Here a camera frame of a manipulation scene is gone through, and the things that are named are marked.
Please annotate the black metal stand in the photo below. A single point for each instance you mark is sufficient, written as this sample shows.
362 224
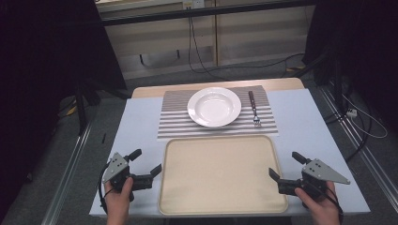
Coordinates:
82 109
337 87

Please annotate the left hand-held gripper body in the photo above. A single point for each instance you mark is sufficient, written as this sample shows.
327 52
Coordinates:
116 165

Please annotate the small black floor object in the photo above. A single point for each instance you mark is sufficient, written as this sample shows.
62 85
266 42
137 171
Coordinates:
103 138

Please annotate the beige plastic tray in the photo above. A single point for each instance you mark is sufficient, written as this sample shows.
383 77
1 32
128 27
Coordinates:
219 178

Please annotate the white deep plate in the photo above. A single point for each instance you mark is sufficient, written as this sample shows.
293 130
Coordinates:
214 108

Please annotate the person's right hand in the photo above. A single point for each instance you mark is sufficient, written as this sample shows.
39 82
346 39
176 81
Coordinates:
324 207

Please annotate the grey striped placemat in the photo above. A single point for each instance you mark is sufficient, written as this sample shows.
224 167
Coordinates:
175 122

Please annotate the white wall socket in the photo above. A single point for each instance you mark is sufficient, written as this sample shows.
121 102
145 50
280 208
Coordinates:
194 3

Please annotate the black metal crossbar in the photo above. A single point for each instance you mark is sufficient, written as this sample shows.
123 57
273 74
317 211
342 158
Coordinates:
200 13

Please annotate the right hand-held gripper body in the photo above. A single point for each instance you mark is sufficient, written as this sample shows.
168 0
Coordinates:
322 172

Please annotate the white power strip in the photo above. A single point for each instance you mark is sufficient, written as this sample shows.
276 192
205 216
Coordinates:
352 112

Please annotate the light wooden cabinet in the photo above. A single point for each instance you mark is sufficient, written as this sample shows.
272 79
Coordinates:
256 37

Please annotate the aluminium floor rail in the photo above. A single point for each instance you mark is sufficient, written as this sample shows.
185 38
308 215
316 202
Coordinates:
67 175
372 165

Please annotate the black curtain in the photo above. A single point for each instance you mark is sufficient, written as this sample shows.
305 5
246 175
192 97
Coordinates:
47 62
369 47

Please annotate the person's left hand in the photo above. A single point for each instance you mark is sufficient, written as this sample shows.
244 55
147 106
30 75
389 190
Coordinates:
117 201

